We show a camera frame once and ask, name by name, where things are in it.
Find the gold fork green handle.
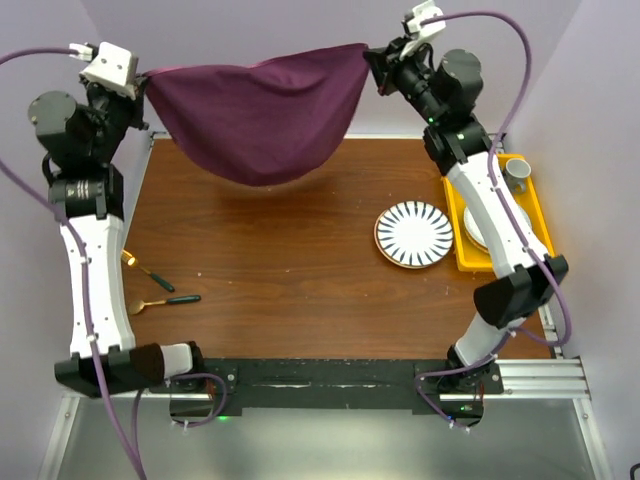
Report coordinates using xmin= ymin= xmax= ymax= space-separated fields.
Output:
xmin=121 ymin=249 xmax=175 ymax=293

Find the white plate in tray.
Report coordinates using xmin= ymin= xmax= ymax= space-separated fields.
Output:
xmin=462 ymin=203 xmax=532 ymax=250

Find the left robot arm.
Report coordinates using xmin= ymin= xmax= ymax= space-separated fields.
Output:
xmin=28 ymin=82 xmax=207 ymax=398

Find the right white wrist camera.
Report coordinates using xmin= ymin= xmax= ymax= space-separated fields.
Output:
xmin=400 ymin=0 xmax=446 ymax=59

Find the aluminium frame rail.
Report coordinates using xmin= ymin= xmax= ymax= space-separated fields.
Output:
xmin=37 ymin=131 xmax=614 ymax=480

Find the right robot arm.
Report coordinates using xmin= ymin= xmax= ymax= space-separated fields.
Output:
xmin=363 ymin=38 xmax=568 ymax=393

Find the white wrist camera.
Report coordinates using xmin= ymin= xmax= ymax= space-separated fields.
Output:
xmin=69 ymin=42 xmax=138 ymax=100
xmin=400 ymin=0 xmax=446 ymax=59

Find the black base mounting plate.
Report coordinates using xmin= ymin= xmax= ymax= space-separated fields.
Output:
xmin=151 ymin=358 xmax=504 ymax=427

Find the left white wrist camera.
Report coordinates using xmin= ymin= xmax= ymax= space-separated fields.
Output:
xmin=69 ymin=42 xmax=138 ymax=100

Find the gold spoon green handle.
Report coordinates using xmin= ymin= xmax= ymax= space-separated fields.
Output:
xmin=127 ymin=295 xmax=202 ymax=315

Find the white grey mug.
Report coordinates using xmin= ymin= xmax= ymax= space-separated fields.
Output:
xmin=502 ymin=158 xmax=532 ymax=194

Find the purple cloth napkin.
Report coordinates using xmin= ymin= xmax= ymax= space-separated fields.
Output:
xmin=146 ymin=43 xmax=368 ymax=186

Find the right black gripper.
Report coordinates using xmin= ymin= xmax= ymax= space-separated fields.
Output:
xmin=364 ymin=34 xmax=445 ymax=125

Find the blue striped white plate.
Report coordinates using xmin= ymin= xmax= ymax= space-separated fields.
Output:
xmin=374 ymin=201 xmax=454 ymax=269

